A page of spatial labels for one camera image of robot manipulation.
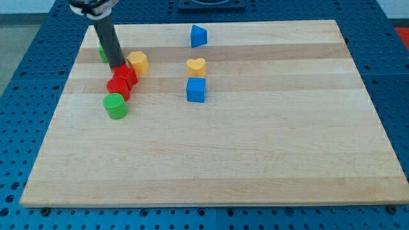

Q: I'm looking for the red star block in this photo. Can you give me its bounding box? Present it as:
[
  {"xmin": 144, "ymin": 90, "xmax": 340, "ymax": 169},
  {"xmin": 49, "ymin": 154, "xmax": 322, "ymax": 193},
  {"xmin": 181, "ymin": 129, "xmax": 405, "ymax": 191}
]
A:
[{"xmin": 112, "ymin": 63, "xmax": 138, "ymax": 91}]

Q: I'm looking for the red cylinder block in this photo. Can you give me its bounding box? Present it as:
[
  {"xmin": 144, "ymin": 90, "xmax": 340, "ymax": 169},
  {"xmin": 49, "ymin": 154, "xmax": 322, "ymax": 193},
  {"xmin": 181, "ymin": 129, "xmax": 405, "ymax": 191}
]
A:
[{"xmin": 106, "ymin": 78, "xmax": 130, "ymax": 101}]

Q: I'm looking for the yellow heart block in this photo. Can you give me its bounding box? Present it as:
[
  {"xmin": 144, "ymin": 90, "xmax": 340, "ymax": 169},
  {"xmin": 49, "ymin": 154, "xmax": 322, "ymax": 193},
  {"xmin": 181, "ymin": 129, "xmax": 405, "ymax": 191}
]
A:
[{"xmin": 186, "ymin": 58, "xmax": 206, "ymax": 77}]

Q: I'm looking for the green block behind rod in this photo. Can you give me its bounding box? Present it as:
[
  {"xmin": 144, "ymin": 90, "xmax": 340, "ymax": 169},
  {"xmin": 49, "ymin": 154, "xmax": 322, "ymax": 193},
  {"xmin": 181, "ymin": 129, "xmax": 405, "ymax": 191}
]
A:
[{"xmin": 98, "ymin": 43, "xmax": 108, "ymax": 63}]

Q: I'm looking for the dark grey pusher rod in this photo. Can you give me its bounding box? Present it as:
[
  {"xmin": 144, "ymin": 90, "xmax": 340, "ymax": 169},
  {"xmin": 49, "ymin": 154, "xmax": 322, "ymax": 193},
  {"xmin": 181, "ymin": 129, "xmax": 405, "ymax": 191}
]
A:
[{"xmin": 93, "ymin": 15, "xmax": 125, "ymax": 69}]

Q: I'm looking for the wooden board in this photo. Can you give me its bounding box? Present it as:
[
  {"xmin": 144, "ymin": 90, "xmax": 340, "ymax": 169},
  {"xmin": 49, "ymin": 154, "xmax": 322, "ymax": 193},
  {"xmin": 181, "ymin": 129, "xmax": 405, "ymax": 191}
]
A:
[{"xmin": 20, "ymin": 20, "xmax": 408, "ymax": 208}]

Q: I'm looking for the yellow hexagon block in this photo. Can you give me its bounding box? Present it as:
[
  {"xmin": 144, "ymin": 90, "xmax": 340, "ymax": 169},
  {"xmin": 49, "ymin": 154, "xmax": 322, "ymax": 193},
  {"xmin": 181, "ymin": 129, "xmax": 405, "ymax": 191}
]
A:
[{"xmin": 127, "ymin": 51, "xmax": 149, "ymax": 75}]

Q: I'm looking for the green cylinder block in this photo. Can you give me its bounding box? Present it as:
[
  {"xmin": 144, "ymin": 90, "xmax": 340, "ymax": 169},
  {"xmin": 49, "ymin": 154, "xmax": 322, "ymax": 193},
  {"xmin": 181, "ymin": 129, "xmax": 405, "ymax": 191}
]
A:
[{"xmin": 102, "ymin": 93, "xmax": 128, "ymax": 119}]

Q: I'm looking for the blue triangle block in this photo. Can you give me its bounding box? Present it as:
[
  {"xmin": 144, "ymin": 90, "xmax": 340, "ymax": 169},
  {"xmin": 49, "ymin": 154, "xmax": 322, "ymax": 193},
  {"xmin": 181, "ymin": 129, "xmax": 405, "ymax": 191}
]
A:
[{"xmin": 190, "ymin": 25, "xmax": 208, "ymax": 48}]

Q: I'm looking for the blue cube block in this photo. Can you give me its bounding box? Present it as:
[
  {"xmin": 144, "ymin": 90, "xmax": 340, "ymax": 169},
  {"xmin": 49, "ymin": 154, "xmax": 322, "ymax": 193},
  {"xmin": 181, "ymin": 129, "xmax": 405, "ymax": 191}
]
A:
[{"xmin": 186, "ymin": 77, "xmax": 206, "ymax": 103}]

